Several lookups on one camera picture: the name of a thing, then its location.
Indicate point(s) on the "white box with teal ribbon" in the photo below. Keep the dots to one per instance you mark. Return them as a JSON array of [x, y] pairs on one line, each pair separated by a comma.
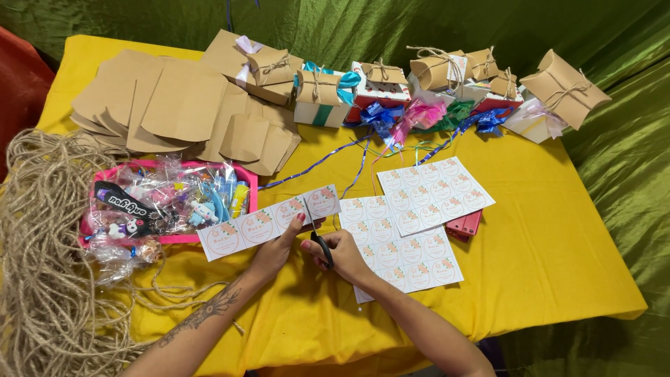
[[309, 112]]

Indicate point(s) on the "white box with pale ribbon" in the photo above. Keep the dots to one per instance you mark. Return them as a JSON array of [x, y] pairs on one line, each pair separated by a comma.
[[528, 128]]

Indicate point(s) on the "black scissors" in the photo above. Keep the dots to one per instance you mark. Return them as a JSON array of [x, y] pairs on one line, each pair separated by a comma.
[[325, 254]]

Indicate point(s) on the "person's right hand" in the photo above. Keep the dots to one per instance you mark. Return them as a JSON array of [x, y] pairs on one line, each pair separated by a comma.
[[345, 256]]

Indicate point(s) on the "small kraft pillow box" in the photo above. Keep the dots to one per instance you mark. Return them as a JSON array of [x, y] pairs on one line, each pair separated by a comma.
[[503, 85], [275, 68], [319, 89], [385, 74], [482, 64]]

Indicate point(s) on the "heap of jute twine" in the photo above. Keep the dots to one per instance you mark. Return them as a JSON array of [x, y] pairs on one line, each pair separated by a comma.
[[42, 235]]

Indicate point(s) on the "pile of flat kraft boxes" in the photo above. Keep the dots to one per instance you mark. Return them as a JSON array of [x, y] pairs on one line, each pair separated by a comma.
[[178, 99]]

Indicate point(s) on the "yellow tablecloth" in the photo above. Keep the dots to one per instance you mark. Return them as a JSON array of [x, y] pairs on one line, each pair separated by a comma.
[[523, 262]]

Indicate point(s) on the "large sticker sheet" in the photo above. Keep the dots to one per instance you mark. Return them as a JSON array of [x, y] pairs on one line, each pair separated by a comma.
[[403, 256]]

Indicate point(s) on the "kraft pillow box white tag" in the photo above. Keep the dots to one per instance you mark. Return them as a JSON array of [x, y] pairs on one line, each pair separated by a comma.
[[432, 73]]

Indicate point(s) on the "pink plastic tray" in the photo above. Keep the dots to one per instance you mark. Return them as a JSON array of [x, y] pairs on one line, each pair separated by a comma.
[[250, 175]]

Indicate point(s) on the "small sticker sheet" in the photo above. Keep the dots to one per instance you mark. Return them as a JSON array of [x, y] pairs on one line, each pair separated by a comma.
[[434, 193]]

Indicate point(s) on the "blue ribbon strand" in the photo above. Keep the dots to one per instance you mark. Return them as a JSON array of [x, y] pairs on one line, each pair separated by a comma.
[[314, 165], [361, 162]]

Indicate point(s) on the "green backdrop cloth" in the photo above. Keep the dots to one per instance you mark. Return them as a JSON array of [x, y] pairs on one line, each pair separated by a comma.
[[366, 26]]

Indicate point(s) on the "pink ribbon bow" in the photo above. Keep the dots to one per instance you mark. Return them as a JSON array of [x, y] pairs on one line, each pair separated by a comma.
[[418, 115]]

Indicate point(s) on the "large kraft pillow box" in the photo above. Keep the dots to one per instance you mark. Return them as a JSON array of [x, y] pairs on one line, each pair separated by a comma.
[[560, 84]]

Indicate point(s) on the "strip of round-print stickers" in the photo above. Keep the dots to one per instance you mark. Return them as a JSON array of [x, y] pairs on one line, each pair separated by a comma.
[[246, 230]]

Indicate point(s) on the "blue ribbon bow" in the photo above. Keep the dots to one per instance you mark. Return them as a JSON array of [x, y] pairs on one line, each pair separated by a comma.
[[489, 121], [381, 116]]

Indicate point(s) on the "plain white gift box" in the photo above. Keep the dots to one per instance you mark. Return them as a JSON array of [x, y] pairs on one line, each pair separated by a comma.
[[473, 90]]

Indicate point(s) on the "person's left hand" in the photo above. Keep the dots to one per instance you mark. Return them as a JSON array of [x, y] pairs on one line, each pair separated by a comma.
[[277, 256]]

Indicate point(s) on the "red phone case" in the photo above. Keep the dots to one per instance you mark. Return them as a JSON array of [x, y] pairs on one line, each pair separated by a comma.
[[466, 226]]

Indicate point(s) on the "kraft box with white ribbon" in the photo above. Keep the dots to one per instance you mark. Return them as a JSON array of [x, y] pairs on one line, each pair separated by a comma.
[[222, 55]]

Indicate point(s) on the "red cloth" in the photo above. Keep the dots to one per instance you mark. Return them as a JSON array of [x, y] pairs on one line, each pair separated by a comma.
[[21, 94]]

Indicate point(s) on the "red and white gift box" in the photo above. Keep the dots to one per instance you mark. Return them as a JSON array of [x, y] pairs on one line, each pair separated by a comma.
[[497, 103], [379, 94]]

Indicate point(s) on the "green ribbon bow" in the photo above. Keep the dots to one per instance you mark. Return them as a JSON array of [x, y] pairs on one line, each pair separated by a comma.
[[455, 112]]

